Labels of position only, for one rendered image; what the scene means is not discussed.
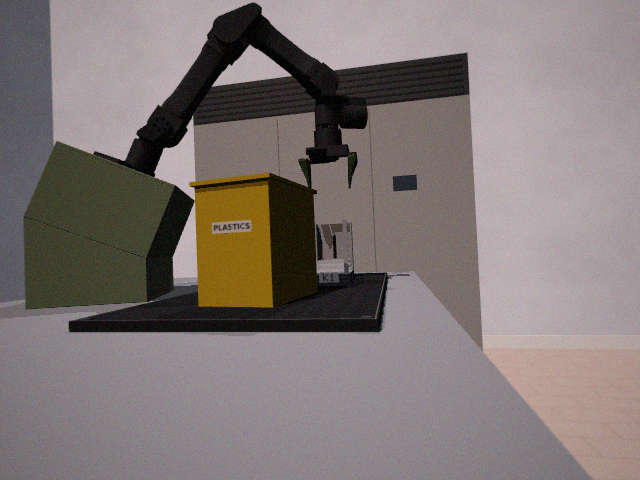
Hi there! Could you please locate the yellow plastics bin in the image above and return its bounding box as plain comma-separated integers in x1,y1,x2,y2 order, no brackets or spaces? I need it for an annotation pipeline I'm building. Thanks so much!
189,173,318,308

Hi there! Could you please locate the white well plate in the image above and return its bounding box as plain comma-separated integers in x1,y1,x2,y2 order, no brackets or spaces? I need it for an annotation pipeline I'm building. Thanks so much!
317,265,352,273
316,259,351,268

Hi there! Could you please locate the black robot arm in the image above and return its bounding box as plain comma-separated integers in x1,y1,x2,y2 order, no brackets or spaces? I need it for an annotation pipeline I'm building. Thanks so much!
94,2,368,177

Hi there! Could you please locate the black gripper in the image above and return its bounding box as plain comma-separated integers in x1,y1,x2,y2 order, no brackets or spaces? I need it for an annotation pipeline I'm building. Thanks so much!
298,124,358,189

